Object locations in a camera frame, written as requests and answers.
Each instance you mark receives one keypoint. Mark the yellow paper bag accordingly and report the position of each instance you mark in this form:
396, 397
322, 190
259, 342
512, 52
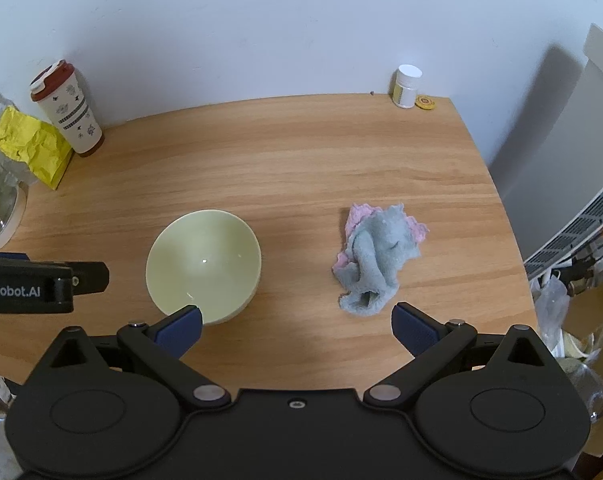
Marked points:
33, 145

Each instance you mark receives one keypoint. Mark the grey and pink cloth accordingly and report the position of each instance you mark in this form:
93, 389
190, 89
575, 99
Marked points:
381, 255

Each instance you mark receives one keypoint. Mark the small round yellow tin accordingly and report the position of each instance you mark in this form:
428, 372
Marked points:
426, 102

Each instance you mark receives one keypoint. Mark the white tumbler with red lid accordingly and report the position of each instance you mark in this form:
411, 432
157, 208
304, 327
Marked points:
73, 115

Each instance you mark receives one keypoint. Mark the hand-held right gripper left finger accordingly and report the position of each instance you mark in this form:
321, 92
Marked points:
184, 329

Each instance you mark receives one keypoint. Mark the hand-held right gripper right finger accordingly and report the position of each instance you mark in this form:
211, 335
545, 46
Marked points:
412, 331

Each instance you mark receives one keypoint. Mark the clear plastic bag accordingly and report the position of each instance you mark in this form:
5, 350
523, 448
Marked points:
549, 305

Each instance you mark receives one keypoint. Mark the white floor appliance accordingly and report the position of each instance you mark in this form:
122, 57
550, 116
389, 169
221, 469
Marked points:
581, 160

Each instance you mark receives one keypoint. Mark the white pill bottle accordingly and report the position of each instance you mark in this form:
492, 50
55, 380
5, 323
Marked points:
406, 87

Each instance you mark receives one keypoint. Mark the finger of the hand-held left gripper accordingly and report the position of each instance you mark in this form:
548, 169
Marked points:
92, 278

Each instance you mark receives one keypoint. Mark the pale green bowl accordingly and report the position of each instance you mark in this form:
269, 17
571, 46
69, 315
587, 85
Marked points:
204, 260

